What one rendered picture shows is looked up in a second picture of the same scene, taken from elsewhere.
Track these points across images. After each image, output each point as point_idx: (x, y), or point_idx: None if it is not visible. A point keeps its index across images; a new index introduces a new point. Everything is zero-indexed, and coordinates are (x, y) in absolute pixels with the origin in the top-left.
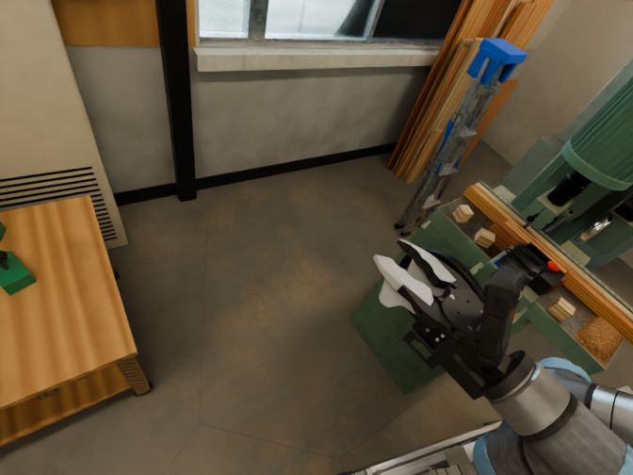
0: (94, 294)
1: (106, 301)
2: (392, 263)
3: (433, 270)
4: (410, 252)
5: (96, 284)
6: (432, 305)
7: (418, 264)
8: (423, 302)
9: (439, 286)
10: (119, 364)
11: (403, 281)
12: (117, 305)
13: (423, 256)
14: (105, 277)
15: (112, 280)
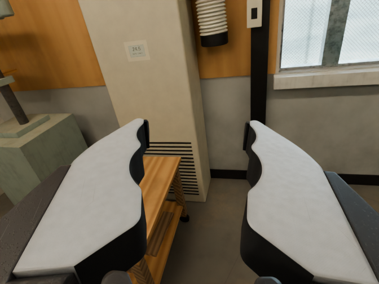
0: (145, 211)
1: (147, 218)
2: (129, 125)
3: (257, 185)
4: (249, 144)
5: (150, 205)
6: (23, 281)
7: (248, 175)
8: (21, 236)
9: (263, 275)
10: (132, 268)
11: (86, 158)
12: (149, 224)
13: (259, 147)
14: (156, 203)
15: (158, 207)
